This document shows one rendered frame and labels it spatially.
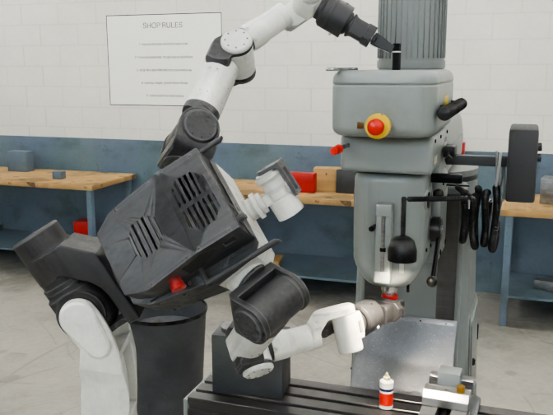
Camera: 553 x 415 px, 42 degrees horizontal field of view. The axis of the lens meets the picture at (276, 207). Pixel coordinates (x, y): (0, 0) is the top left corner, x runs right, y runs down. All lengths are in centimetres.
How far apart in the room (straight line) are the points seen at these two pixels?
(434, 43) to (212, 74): 69
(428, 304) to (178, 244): 120
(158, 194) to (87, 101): 592
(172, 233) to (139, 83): 565
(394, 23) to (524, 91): 407
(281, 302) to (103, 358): 43
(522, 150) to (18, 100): 632
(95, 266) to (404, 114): 79
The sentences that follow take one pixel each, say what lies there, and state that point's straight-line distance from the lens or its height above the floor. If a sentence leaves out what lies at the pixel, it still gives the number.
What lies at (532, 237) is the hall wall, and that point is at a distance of 628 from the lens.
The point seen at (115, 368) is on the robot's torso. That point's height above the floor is 125.
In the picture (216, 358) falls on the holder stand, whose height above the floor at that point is 103.
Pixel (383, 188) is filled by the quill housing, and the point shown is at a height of 158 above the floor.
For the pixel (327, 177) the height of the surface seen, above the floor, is 100.
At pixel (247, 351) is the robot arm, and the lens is 168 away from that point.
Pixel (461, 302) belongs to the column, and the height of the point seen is 114.
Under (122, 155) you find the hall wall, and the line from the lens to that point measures 721.
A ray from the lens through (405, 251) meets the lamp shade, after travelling 178.
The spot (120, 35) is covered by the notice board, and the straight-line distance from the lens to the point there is 716.
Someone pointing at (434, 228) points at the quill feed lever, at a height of 146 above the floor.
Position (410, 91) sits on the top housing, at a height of 184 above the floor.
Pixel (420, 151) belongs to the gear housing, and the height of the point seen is 169.
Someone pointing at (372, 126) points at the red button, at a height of 176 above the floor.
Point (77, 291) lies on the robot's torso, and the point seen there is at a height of 142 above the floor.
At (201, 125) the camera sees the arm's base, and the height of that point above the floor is 177.
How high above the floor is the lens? 190
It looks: 11 degrees down
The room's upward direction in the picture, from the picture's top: straight up
